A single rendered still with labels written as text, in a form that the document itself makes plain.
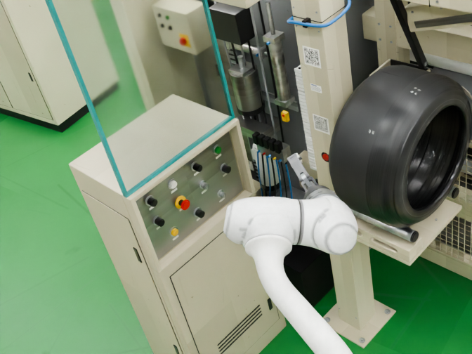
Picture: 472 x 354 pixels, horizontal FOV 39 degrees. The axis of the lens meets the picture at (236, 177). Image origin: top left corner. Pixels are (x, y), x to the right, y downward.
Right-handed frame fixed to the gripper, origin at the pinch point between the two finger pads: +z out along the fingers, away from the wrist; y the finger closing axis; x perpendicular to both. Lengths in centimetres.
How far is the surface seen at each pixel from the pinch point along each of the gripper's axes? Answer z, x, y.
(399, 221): 40, -17, -48
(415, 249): 49, -17, -66
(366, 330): 107, 21, -124
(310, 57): 64, -22, 13
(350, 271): 95, 11, -86
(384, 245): 57, -8, -62
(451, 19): 62, -70, -4
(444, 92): 43, -52, -18
